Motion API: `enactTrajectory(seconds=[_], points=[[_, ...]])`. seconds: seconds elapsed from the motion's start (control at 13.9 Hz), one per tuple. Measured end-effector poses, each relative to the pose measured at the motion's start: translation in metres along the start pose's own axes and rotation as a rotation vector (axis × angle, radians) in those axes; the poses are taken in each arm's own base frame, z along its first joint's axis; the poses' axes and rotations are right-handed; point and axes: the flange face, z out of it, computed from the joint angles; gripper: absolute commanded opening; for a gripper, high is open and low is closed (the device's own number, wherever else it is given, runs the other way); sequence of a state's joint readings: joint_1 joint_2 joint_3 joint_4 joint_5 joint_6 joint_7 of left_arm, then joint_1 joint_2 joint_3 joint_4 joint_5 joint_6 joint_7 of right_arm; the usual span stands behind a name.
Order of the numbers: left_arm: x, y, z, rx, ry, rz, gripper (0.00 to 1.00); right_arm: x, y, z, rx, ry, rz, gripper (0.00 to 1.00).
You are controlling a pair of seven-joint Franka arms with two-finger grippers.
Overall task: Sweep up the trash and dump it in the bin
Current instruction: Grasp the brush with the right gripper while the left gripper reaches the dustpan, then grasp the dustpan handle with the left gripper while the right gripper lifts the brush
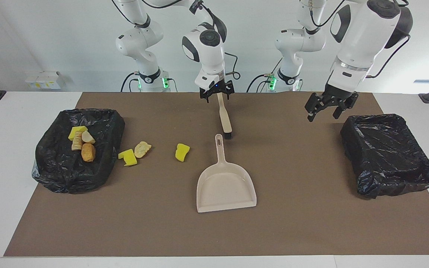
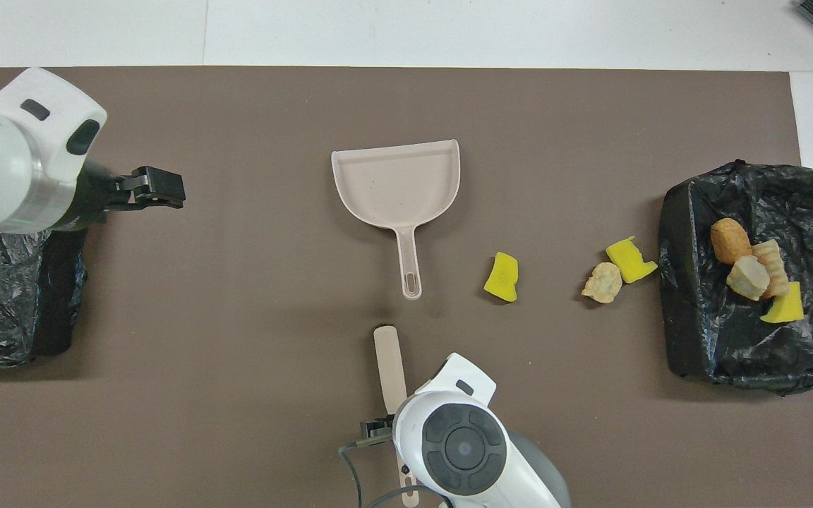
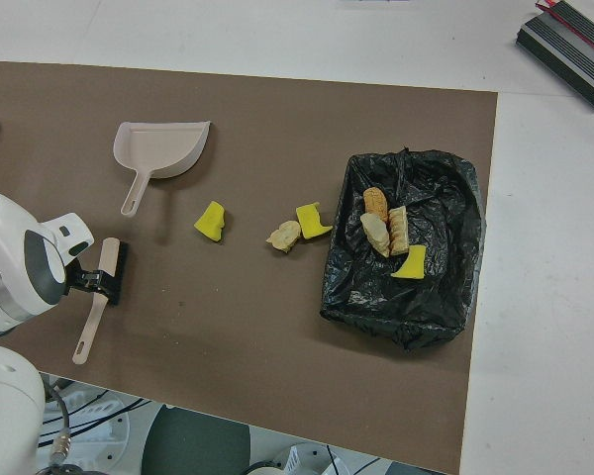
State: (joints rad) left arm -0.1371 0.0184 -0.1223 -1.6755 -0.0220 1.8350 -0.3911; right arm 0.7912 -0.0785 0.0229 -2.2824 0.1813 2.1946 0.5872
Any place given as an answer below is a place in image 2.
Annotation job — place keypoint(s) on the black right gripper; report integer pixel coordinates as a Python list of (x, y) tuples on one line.
[(96, 197)]

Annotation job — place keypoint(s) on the beige plastic dustpan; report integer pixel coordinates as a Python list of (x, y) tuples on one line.
[(396, 187)]

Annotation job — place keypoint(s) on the beige hand brush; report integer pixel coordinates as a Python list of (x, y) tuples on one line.
[(389, 360)]

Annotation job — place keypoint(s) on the curved yellow sponge piece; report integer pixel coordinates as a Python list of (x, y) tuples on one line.
[(502, 279)]

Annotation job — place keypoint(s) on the beige pastry toy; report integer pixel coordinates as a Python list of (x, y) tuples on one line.
[(602, 283)]

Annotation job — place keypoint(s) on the yellow sponge block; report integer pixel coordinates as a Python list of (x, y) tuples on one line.
[(631, 261)]

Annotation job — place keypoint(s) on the brown bread toy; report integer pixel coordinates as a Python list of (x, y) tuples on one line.
[(730, 240)]

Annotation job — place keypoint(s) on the striped orange croissant toy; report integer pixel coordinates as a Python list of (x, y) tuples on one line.
[(775, 264), (747, 279)]

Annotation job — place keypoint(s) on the yellow and green sponge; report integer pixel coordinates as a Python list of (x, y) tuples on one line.
[(787, 307)]

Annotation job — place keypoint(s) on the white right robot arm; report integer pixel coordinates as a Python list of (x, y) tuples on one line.
[(463, 444)]

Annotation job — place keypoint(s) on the black bag lined bin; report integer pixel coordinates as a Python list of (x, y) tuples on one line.
[(703, 317), (32, 303)]

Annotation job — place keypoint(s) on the brown table mat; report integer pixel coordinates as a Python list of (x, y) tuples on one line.
[(378, 106)]

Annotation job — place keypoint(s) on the black right wrist connector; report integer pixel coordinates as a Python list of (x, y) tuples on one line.
[(378, 429)]

